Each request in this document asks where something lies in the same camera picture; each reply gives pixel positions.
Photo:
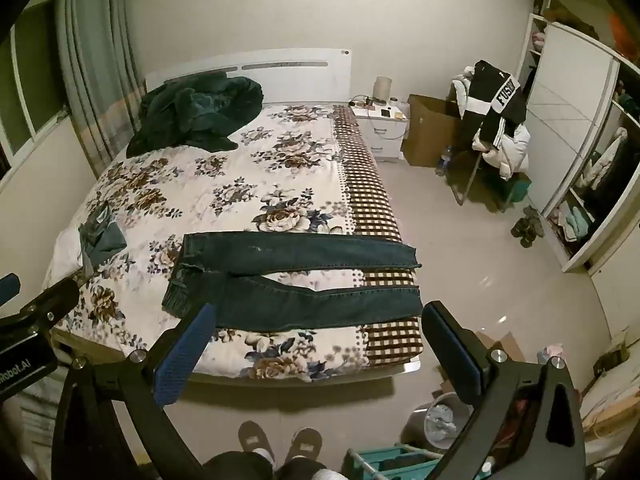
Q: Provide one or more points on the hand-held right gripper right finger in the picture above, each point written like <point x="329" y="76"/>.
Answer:
<point x="452" y="355"/>

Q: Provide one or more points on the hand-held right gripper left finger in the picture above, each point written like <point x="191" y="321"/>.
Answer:
<point x="185" y="355"/>

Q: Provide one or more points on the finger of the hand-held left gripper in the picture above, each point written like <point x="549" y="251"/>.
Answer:
<point x="7" y="287"/>
<point x="52" y="302"/>

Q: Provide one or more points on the dark blue jeans pants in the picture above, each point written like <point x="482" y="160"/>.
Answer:
<point x="300" y="255"/>

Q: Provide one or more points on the flat cardboard piece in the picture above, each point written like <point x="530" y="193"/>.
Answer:
<point x="505" y="342"/>

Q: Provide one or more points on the grey trash bin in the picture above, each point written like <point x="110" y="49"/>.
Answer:
<point x="445" y="422"/>

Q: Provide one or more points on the folded dark green cloth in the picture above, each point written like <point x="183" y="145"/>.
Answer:
<point x="102" y="240"/>

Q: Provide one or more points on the person's left slipper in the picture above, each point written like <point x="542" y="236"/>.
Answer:
<point x="255" y="442"/>

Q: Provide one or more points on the person's slipper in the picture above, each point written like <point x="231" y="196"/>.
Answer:
<point x="255" y="442"/>
<point x="304" y="444"/>

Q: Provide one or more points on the teal rack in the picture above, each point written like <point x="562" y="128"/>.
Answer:
<point x="380" y="462"/>

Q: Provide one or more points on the dark slipper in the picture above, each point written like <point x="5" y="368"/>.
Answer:
<point x="535" y="220"/>
<point x="520" y="227"/>

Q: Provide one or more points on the person's right slipper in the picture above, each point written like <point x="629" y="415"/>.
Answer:
<point x="304" y="444"/>

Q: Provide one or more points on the teal storage box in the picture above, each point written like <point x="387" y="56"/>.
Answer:
<point x="517" y="190"/>

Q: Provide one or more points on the chair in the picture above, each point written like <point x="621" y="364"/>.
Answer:
<point x="470" y="175"/>

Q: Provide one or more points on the floral bed sheet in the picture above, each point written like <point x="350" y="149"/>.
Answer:
<point x="225" y="175"/>

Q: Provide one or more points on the plastic water bottle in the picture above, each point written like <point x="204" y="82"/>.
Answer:
<point x="443" y="162"/>

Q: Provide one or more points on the window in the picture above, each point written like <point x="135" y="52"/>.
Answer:
<point x="25" y="85"/>

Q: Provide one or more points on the brown cardboard box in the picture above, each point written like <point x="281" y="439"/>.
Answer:
<point x="430" y="130"/>

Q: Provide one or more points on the white nightstand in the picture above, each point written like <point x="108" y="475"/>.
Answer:
<point x="382" y="132"/>

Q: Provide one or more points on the dark green blanket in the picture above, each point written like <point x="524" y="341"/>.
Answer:
<point x="200" y="110"/>

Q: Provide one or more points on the grey green curtain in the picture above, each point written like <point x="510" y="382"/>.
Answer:
<point x="95" y="60"/>

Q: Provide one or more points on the white wardrobe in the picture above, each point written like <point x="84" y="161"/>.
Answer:
<point x="565" y="125"/>

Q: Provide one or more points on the black and white jacket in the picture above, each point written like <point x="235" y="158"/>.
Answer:
<point x="500" y="95"/>

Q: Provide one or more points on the beige cylinder lamp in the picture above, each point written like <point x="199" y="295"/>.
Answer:
<point x="383" y="89"/>

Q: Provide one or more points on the white bed headboard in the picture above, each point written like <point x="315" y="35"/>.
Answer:
<point x="295" y="72"/>

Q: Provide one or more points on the orange bag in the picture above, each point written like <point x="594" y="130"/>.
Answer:
<point x="616" y="32"/>

